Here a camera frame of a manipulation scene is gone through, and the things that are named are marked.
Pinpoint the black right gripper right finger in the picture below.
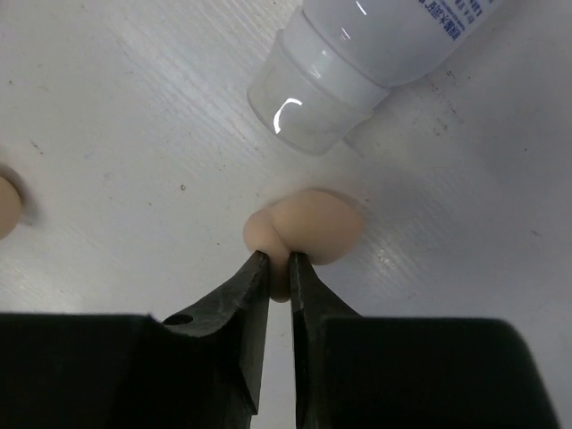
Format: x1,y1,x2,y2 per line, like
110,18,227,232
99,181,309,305
289,253,559,428

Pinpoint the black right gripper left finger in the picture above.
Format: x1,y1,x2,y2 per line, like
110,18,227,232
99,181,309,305
1,252,270,428

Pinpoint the beige makeup sponge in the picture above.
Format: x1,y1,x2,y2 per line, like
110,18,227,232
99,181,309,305
0,177,22,240
243,189,365,302

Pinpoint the white tube blue print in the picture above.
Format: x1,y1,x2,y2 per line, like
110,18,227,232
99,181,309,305
247,0,500,155

